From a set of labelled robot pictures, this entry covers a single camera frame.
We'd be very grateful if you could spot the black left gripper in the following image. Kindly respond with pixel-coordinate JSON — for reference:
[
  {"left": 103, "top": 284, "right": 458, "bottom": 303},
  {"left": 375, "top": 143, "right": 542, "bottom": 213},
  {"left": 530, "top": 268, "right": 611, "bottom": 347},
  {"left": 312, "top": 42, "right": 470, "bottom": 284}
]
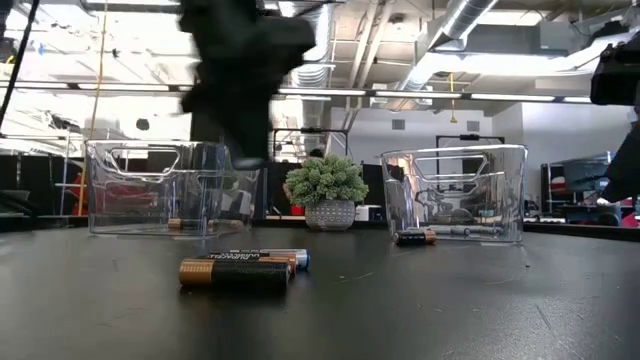
[{"left": 178, "top": 0, "right": 317, "bottom": 171}]

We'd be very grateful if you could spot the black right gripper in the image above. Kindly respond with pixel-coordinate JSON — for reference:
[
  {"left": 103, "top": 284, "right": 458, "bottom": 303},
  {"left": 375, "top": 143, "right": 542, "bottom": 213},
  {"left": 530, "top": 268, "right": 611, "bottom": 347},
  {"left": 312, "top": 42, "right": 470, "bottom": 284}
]
[{"left": 589, "top": 42, "right": 640, "bottom": 204}]

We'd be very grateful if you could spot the clear plastic bin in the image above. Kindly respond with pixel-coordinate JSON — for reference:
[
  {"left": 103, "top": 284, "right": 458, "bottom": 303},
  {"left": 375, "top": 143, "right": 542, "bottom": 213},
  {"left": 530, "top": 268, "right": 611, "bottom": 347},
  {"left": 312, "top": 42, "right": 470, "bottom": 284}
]
[
  {"left": 380, "top": 144, "right": 529, "bottom": 245},
  {"left": 83, "top": 139, "right": 262, "bottom": 239}
]

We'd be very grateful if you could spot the black computer monitor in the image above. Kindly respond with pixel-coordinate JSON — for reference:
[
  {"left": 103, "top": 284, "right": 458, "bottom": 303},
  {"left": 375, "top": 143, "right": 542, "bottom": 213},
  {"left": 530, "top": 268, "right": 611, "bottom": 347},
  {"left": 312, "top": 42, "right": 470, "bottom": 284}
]
[{"left": 562, "top": 158, "right": 615, "bottom": 192}]

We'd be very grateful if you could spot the green succulent in grey pot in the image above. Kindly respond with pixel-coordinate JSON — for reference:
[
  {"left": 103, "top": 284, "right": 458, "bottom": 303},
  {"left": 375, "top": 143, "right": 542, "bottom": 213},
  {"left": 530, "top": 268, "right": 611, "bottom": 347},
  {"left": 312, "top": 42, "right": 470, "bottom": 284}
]
[{"left": 283, "top": 153, "right": 370, "bottom": 232}]

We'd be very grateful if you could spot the white box device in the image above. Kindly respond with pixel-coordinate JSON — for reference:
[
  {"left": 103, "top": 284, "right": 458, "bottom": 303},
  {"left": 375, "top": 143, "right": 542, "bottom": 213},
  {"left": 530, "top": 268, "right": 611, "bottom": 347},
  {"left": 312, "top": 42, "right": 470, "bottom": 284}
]
[{"left": 354, "top": 204, "right": 384, "bottom": 223}]

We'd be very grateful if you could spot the black red toolbox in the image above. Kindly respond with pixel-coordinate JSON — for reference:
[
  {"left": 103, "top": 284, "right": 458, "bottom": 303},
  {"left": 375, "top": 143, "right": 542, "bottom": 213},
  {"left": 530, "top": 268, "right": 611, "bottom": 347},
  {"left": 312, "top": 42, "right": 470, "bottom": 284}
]
[{"left": 68, "top": 172, "right": 156, "bottom": 217}]

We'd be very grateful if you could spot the corrugated silver ceiling duct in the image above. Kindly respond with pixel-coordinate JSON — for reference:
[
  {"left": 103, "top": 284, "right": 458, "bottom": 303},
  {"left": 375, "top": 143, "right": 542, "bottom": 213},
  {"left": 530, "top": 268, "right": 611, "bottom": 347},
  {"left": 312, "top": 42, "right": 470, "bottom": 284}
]
[{"left": 289, "top": 0, "right": 332, "bottom": 156}]

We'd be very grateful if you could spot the black gantry frame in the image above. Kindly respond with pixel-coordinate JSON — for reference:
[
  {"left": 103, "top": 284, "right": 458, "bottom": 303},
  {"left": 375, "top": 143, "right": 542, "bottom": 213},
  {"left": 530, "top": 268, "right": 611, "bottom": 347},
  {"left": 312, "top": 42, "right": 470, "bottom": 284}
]
[{"left": 435, "top": 133, "right": 507, "bottom": 151}]

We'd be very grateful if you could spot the yellow hanging cord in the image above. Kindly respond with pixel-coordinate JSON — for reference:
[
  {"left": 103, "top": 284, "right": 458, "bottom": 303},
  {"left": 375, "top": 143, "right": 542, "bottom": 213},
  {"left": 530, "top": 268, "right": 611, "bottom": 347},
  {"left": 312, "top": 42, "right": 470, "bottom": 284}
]
[{"left": 448, "top": 72, "right": 459, "bottom": 125}]

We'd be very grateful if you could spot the metal rack frame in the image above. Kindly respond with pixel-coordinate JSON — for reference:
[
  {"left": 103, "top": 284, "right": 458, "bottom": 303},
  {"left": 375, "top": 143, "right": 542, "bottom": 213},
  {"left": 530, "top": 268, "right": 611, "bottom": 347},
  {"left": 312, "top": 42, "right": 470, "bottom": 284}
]
[{"left": 53, "top": 128, "right": 110, "bottom": 217}]

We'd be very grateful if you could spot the smooth silver ceiling duct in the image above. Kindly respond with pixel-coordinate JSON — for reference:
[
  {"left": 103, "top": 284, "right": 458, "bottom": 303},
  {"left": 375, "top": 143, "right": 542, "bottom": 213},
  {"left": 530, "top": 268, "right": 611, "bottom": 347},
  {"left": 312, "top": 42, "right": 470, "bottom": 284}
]
[{"left": 399, "top": 0, "right": 501, "bottom": 92}]

